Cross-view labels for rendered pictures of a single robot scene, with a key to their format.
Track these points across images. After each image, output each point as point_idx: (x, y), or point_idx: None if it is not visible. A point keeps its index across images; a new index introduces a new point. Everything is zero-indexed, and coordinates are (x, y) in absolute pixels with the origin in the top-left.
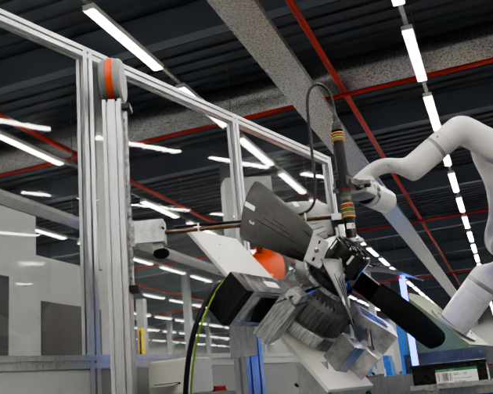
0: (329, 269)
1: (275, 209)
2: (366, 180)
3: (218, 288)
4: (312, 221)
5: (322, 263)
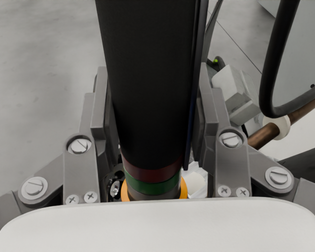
0: (93, 88)
1: (209, 19)
2: None
3: (208, 59)
4: (301, 177)
5: (95, 76)
